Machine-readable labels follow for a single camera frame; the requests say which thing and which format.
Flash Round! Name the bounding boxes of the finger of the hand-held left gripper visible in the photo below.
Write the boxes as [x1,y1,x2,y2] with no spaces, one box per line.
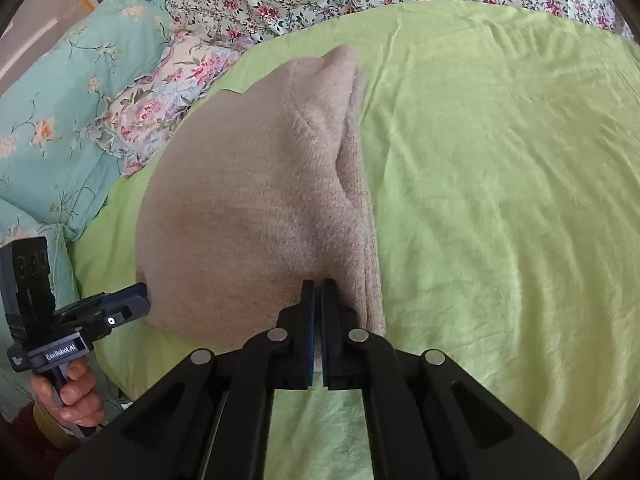
[99,282,152,335]

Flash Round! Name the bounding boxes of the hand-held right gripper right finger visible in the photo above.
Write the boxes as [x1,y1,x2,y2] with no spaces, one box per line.
[321,278,580,480]

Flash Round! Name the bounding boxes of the green bed sheet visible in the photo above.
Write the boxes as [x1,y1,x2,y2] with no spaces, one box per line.
[70,0,640,480]

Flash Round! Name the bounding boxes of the pastel floral ruffled pillow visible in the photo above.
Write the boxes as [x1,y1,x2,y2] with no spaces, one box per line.
[85,35,242,179]

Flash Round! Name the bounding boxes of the person's left hand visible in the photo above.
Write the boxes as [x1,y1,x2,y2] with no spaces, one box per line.
[29,359,107,429]

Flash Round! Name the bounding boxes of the beige knitted sweater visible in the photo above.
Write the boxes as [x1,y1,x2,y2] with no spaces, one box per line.
[136,44,387,354]

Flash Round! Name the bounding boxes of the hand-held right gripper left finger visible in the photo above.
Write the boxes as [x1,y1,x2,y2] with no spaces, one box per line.
[54,279,317,480]

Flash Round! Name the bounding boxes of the teal floral quilt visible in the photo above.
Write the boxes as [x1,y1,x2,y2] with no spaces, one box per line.
[0,0,188,411]

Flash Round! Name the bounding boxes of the person's left forearm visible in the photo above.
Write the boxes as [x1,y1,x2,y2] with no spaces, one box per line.
[0,399,83,466]

